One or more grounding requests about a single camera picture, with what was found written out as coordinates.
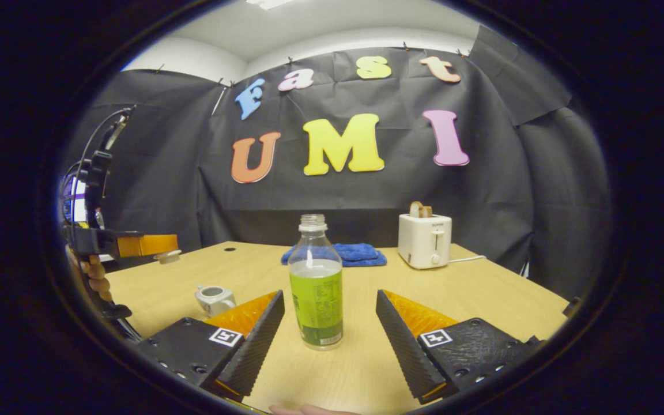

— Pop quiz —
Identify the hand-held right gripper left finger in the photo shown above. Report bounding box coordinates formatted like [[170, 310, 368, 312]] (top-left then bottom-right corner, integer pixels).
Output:
[[135, 289, 286, 403]]

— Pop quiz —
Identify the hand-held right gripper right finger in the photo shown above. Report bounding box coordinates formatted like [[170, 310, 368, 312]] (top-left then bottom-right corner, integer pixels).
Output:
[[376, 289, 544, 405]]

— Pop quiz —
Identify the white teacup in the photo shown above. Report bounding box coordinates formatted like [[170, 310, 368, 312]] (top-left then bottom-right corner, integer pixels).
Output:
[[195, 285, 237, 318]]

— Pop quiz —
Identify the green label water bottle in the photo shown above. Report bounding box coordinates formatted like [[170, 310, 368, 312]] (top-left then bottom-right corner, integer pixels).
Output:
[[288, 214, 344, 351]]

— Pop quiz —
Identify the computer monitor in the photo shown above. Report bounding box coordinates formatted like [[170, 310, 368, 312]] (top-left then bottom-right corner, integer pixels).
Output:
[[67, 178, 88, 224]]

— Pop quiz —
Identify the blue towel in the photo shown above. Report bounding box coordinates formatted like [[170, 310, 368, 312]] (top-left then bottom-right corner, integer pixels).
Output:
[[281, 243, 388, 268]]

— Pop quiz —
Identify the white toaster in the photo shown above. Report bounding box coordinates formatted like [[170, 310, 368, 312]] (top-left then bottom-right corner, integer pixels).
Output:
[[398, 213, 453, 270]]

